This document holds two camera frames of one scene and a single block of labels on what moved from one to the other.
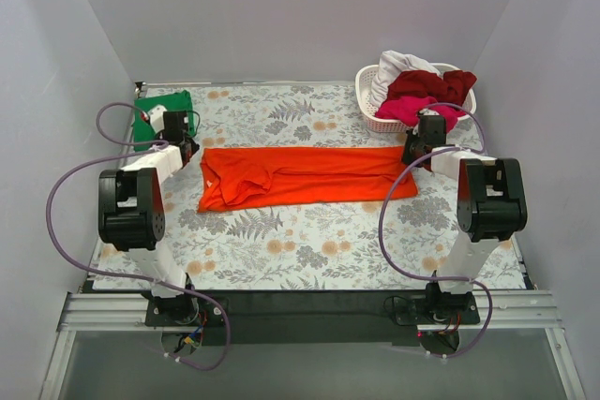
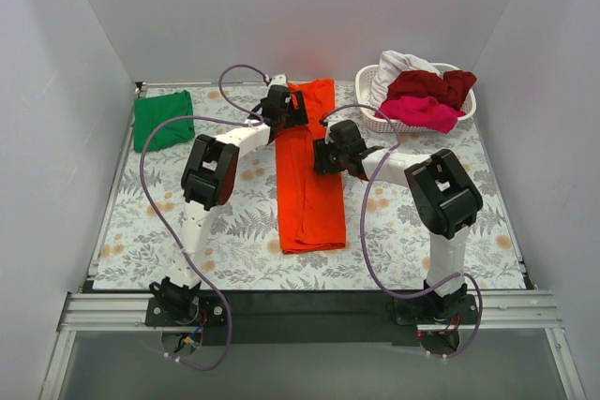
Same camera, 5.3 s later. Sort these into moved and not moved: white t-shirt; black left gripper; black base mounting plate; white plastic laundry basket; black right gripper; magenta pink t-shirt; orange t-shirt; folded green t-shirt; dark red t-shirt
Moved: black left gripper; black right gripper; orange t-shirt
Not moved: dark red t-shirt; black base mounting plate; white plastic laundry basket; white t-shirt; magenta pink t-shirt; folded green t-shirt
